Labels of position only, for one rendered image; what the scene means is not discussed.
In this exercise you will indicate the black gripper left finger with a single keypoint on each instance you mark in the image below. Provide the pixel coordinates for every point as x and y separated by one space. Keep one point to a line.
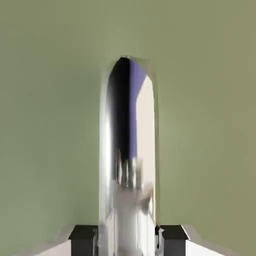
82 238

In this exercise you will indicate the green painted drawer front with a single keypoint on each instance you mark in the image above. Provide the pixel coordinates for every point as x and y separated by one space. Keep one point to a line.
40 100

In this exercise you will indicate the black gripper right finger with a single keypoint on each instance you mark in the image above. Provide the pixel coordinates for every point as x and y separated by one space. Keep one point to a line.
174 238

